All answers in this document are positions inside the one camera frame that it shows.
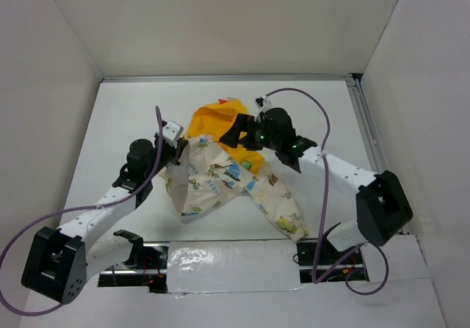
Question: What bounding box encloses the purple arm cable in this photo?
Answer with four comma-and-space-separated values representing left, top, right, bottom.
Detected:
0, 104, 165, 316
264, 87, 390, 295

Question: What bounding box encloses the dinosaur print hooded baby jacket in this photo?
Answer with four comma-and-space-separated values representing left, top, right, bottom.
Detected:
159, 98, 308, 241

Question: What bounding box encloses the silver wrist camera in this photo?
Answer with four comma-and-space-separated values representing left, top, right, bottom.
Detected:
163, 120, 184, 142
255, 95, 272, 120

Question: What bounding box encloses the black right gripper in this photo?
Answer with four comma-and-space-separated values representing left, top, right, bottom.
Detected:
220, 112, 281, 150

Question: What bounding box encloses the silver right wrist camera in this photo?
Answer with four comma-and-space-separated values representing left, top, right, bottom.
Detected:
255, 95, 272, 120

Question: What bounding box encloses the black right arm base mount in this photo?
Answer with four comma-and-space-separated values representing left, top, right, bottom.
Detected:
292, 239, 368, 284

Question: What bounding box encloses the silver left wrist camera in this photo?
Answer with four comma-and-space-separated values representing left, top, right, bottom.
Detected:
163, 120, 184, 142

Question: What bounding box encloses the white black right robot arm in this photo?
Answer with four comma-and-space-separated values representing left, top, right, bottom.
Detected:
220, 108, 413, 263

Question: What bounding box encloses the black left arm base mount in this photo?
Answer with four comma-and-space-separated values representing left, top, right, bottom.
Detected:
98, 230, 170, 294

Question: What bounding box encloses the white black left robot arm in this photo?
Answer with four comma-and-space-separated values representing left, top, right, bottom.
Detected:
21, 138, 187, 305

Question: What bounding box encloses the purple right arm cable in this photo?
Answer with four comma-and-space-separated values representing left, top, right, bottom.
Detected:
264, 87, 390, 295

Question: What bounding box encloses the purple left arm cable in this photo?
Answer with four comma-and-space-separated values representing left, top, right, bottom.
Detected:
0, 104, 165, 316

